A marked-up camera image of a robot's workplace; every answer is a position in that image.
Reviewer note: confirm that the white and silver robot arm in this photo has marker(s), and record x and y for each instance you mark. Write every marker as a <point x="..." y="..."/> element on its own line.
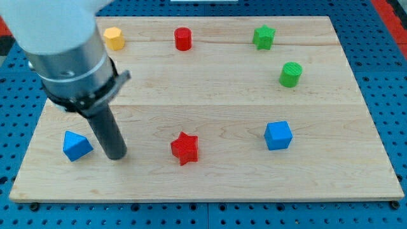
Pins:
<point x="63" y="45"/>

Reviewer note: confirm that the blue cube block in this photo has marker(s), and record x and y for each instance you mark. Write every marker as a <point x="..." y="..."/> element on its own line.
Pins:
<point x="278" y="135"/>

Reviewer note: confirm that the wooden board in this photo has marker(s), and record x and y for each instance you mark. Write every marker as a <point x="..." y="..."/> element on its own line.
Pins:
<point x="224" y="91"/>

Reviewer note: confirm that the red star block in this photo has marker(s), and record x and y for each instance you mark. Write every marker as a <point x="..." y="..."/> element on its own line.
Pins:
<point x="185" y="148"/>

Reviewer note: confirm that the red cylinder block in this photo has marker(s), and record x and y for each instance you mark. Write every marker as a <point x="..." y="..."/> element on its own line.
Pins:
<point x="183" y="38"/>

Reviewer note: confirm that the green cylinder block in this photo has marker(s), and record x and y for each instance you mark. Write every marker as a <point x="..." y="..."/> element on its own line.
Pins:
<point x="290" y="74"/>

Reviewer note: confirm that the green star block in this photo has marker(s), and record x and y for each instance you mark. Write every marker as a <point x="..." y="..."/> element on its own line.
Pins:
<point x="263" y="37"/>

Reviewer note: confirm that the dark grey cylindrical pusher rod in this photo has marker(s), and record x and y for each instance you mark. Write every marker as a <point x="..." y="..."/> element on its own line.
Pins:
<point x="107" y="133"/>

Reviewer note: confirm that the yellow hexagon block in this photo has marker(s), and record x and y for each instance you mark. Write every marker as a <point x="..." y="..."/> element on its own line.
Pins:
<point x="114" y="39"/>

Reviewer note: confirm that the blue triangular prism block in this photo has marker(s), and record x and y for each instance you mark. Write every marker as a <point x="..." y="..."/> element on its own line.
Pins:
<point x="75" y="146"/>

